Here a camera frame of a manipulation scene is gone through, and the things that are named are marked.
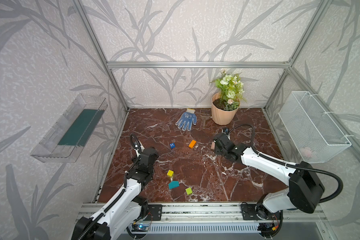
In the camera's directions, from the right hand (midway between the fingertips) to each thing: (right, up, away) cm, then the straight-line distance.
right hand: (219, 141), depth 88 cm
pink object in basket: (+39, -3, -15) cm, 42 cm away
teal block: (-27, -24, -5) cm, 36 cm away
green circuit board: (-41, -39, -17) cm, 59 cm away
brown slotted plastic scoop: (-6, +17, +27) cm, 33 cm away
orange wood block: (-16, -3, +11) cm, 20 cm away
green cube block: (-18, -26, -7) cm, 33 cm away
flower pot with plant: (+7, +25, +14) cm, 29 cm away
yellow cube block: (-29, -18, -3) cm, 34 cm away
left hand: (-42, -2, -3) cm, 42 cm away
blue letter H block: (-29, -4, +11) cm, 32 cm away
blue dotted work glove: (-21, +12, +24) cm, 34 cm away
